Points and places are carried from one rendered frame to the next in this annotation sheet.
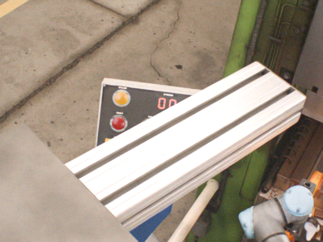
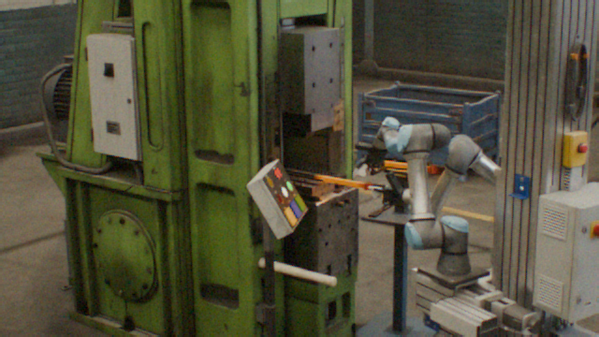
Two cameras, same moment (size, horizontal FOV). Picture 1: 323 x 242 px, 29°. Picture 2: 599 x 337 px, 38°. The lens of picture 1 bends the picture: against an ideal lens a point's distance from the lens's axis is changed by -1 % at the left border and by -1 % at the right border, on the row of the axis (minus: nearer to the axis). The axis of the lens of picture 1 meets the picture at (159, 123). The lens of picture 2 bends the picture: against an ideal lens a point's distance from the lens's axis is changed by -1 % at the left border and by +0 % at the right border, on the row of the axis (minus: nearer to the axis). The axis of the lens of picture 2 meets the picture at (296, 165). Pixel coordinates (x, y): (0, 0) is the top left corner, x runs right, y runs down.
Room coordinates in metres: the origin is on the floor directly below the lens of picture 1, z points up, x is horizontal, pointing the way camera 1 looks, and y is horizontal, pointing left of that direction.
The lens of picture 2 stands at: (0.49, 3.80, 2.25)
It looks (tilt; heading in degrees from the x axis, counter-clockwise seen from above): 15 degrees down; 284
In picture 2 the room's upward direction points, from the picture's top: 1 degrees counter-clockwise
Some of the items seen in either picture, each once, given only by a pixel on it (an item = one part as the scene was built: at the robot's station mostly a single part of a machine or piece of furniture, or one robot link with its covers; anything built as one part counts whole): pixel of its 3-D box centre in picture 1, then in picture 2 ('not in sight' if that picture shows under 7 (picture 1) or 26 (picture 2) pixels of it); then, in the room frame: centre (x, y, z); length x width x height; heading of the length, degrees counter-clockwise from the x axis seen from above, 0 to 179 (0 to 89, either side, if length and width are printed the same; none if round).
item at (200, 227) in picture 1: (199, 223); (265, 311); (1.64, -0.23, 0.36); 0.09 x 0.07 x 0.12; 66
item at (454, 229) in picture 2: not in sight; (453, 233); (0.68, 0.16, 0.98); 0.13 x 0.12 x 0.14; 22
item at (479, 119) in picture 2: not in sight; (428, 127); (1.22, -4.71, 0.36); 1.20 x 0.80 x 0.72; 157
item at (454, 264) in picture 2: not in sight; (453, 258); (0.68, 0.16, 0.87); 0.15 x 0.15 x 0.10
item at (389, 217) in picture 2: not in sight; (401, 212); (1.03, -0.87, 0.73); 0.40 x 0.30 x 0.02; 72
